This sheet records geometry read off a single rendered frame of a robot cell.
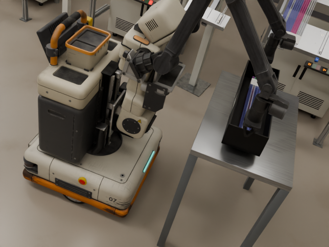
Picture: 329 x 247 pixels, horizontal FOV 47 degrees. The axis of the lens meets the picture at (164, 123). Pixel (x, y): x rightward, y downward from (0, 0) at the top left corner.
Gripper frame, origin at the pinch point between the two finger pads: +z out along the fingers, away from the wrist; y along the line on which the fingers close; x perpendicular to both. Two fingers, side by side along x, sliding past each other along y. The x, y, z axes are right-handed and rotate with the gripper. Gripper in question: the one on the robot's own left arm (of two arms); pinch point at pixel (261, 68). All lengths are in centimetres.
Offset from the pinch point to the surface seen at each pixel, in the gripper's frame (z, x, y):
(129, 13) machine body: 61, 120, 127
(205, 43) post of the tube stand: 49, 41, 97
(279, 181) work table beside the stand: 13, -20, -62
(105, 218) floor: 92, 54, -60
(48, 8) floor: 91, 211, 140
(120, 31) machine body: 81, 126, 127
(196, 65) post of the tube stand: 71, 43, 97
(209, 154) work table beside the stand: 12, 11, -62
